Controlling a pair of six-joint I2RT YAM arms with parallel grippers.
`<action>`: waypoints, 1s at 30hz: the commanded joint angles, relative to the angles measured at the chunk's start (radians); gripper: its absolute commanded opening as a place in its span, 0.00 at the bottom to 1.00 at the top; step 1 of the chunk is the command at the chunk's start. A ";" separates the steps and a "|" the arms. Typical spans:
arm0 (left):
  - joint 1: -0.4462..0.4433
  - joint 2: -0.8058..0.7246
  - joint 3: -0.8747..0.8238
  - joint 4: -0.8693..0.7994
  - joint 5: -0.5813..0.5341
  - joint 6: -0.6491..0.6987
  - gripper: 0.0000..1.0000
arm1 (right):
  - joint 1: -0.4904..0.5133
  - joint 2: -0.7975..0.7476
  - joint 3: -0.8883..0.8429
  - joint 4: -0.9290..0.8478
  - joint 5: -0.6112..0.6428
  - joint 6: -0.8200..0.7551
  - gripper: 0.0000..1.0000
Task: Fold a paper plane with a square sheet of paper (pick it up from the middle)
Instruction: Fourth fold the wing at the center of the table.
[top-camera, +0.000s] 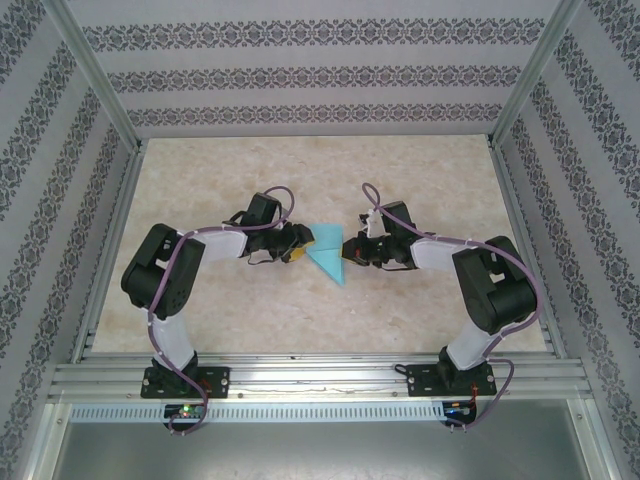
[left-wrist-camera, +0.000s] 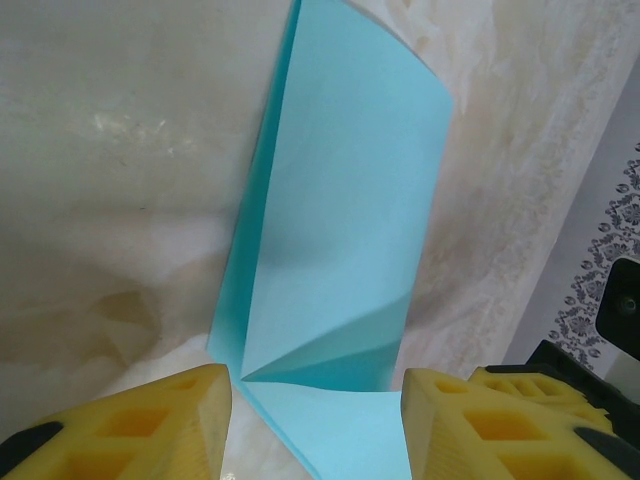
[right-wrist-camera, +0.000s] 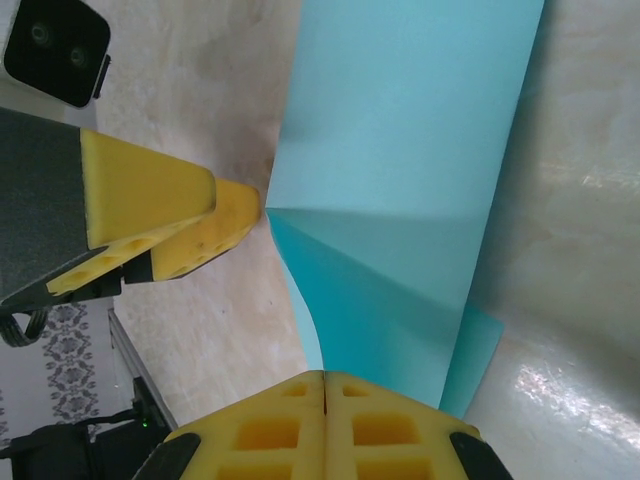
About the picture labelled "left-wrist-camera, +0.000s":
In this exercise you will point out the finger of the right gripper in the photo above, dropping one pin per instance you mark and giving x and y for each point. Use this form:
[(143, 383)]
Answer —
[(530, 395)]

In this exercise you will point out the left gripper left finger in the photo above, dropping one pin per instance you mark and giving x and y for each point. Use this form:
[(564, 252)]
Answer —
[(125, 440)]

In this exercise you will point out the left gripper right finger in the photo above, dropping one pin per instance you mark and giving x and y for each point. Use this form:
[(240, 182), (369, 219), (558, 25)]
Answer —
[(475, 440)]

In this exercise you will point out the light blue paper sheet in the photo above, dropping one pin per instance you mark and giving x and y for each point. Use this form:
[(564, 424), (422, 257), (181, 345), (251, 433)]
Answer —
[(340, 200)]

